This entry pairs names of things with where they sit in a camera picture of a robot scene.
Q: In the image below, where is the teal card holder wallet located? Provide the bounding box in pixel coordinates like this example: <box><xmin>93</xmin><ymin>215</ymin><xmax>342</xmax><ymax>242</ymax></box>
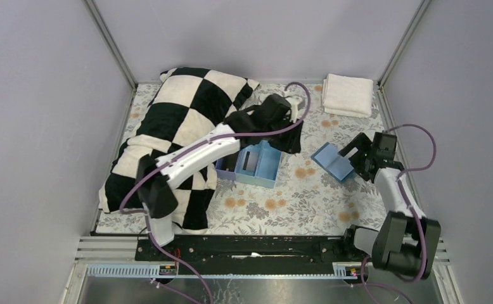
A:
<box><xmin>311</xmin><ymin>142</ymin><xmax>354</xmax><ymax>183</ymax></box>

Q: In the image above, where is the white credit card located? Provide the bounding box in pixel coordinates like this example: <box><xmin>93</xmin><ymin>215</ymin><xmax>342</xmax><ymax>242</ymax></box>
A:
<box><xmin>242</xmin><ymin>151</ymin><xmax>260</xmax><ymax>172</ymax></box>

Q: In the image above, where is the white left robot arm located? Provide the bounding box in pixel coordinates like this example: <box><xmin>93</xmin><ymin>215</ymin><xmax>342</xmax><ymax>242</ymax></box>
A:
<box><xmin>136</xmin><ymin>94</ymin><xmax>311</xmax><ymax>246</ymax></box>

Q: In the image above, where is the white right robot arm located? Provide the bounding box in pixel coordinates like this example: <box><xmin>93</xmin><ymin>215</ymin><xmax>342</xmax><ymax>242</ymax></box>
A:
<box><xmin>338</xmin><ymin>132</ymin><xmax>441</xmax><ymax>282</ymax></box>

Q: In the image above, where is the blue three-compartment tray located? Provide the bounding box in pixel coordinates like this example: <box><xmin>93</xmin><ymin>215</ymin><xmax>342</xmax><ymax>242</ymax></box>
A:
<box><xmin>215</xmin><ymin>141</ymin><xmax>282</xmax><ymax>189</ymax></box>

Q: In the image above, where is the folded white towel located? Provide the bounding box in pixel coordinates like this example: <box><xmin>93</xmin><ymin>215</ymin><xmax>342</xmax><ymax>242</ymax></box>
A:
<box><xmin>322</xmin><ymin>73</ymin><xmax>374</xmax><ymax>118</ymax></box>

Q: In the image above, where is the black small device in tray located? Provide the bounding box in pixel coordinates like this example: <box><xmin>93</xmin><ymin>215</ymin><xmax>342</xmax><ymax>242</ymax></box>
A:
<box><xmin>221</xmin><ymin>152</ymin><xmax>239</xmax><ymax>172</ymax></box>

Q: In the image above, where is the black white checkered pillow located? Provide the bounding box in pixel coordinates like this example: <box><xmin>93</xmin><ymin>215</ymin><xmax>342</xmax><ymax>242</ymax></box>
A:
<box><xmin>98</xmin><ymin>67</ymin><xmax>260</xmax><ymax>234</ymax></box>

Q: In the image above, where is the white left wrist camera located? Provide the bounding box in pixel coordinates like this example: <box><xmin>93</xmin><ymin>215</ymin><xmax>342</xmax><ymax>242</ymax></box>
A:
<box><xmin>285</xmin><ymin>96</ymin><xmax>305</xmax><ymax>123</ymax></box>

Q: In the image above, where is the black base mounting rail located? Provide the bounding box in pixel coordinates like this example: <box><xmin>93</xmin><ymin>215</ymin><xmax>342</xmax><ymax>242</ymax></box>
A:
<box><xmin>135</xmin><ymin>231</ymin><xmax>366</xmax><ymax>277</ymax></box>

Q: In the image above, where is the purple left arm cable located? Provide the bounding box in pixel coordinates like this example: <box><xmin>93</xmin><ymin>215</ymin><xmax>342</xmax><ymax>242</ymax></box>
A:
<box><xmin>118</xmin><ymin>81</ymin><xmax>313</xmax><ymax>304</ymax></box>

